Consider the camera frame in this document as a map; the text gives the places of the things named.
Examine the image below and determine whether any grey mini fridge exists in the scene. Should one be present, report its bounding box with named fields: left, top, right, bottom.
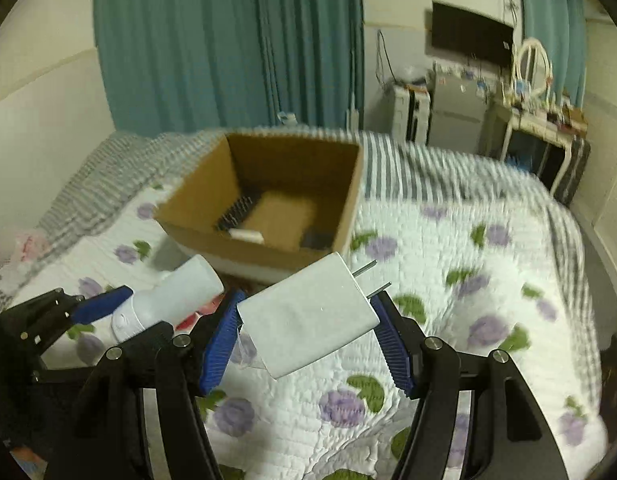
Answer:
left=428, top=72, right=487, bottom=155

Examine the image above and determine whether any black remote control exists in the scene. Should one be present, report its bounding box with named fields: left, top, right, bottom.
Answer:
left=214, top=195, right=256, bottom=232

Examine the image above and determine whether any grey checkered blanket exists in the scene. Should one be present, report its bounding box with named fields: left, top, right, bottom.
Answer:
left=0, top=126, right=585, bottom=306

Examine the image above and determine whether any teal window curtain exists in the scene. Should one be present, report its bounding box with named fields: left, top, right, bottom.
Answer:
left=94, top=0, right=364, bottom=136

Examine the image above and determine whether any white lint remover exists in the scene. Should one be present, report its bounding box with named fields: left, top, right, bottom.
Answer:
left=111, top=255, right=224, bottom=342

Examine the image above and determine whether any grey metallic charger block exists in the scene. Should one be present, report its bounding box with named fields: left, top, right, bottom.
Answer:
left=300, top=228, right=335, bottom=252

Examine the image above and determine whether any brown cardboard box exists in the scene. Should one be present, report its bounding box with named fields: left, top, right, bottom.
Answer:
left=156, top=132, right=365, bottom=284

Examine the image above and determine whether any white floral quilt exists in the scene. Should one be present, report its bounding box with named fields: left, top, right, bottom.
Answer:
left=0, top=185, right=607, bottom=479

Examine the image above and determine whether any white storage cabinet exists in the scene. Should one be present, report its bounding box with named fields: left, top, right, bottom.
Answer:
left=388, top=84, right=431, bottom=145

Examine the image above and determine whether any white dressing table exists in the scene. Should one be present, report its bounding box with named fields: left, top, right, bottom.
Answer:
left=480, top=99, right=591, bottom=206

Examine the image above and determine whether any white vanity mirror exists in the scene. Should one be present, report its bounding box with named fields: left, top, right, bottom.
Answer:
left=511, top=38, right=554, bottom=100

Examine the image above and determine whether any clear water jug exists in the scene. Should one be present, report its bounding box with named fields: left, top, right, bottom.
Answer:
left=277, top=112, right=299, bottom=127

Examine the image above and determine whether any white plug charger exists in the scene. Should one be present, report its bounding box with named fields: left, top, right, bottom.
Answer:
left=237, top=252, right=380, bottom=379

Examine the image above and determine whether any black wall television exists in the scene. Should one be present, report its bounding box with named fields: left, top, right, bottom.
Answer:
left=431, top=1, right=514, bottom=70

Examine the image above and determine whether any teal right curtain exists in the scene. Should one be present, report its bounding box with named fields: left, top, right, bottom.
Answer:
left=521, top=0, right=586, bottom=107

